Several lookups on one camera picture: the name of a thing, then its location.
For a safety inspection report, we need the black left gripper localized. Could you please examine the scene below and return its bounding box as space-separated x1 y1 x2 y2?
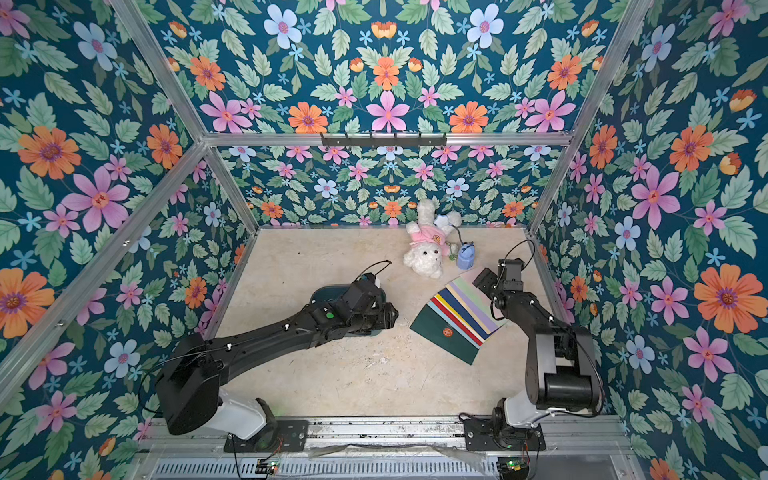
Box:
346 301 403 333

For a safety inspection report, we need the light green envelope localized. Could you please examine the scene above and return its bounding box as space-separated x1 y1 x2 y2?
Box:
455 277 490 316

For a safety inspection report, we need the cream yellow envelope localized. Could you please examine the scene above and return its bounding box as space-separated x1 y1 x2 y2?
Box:
446 283 501 335

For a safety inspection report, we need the lavender envelope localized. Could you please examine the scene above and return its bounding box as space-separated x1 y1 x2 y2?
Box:
449 277 507 332

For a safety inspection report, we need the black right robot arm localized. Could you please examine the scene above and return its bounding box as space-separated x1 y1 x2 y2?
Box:
473 259 604 430

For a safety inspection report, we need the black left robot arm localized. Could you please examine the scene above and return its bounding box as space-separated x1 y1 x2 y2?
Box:
155 273 399 440

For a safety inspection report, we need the teal storage box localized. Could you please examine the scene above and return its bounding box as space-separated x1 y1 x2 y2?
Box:
309 284 353 341

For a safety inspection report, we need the blue faceted toy figure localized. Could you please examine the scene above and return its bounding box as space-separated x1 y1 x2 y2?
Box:
456 242 476 270

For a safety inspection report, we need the navy blue envelope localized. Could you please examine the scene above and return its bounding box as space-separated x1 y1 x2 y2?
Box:
434 287 500 342

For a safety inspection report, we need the red envelope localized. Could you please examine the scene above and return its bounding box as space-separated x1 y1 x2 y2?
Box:
427 289 497 348

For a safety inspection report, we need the dark green envelope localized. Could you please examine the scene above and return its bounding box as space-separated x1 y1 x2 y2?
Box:
410 300 483 365

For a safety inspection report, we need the white plush bunny pink shirt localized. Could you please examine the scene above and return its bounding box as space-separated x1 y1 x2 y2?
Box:
403 199 462 279

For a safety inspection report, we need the small green circuit board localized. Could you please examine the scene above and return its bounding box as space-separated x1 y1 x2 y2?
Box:
254 459 279 476

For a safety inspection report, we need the white vent grille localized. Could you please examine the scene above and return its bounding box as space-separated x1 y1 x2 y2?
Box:
150 457 499 479

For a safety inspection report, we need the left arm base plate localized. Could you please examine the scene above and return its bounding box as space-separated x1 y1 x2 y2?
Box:
224 420 309 454

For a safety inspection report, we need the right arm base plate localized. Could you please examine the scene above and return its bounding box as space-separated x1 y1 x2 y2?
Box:
458 413 546 453

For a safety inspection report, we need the black hook rail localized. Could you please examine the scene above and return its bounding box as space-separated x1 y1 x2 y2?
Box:
320 133 448 148

